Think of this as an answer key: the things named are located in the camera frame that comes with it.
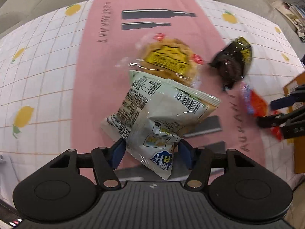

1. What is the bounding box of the yellow label cracker bag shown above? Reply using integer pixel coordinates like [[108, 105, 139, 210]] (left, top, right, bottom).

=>
[[116, 33, 204, 88]]

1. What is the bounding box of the orange storage box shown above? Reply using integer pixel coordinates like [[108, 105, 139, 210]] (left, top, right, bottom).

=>
[[283, 72, 304, 174]]

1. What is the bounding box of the red snack bag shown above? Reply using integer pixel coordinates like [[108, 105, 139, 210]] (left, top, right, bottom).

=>
[[240, 81, 283, 141]]

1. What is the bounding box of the white blue snack bag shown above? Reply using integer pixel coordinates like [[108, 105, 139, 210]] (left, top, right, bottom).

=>
[[101, 70, 221, 180]]

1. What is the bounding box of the black yellow snack bag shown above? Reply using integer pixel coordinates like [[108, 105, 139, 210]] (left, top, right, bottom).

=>
[[209, 37, 253, 90]]

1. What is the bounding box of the stack of magazines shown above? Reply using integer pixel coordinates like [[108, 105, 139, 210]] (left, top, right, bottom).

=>
[[272, 0, 304, 43]]

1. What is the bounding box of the pink white tablecloth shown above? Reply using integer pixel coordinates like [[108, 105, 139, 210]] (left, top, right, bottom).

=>
[[1, 0, 304, 188]]

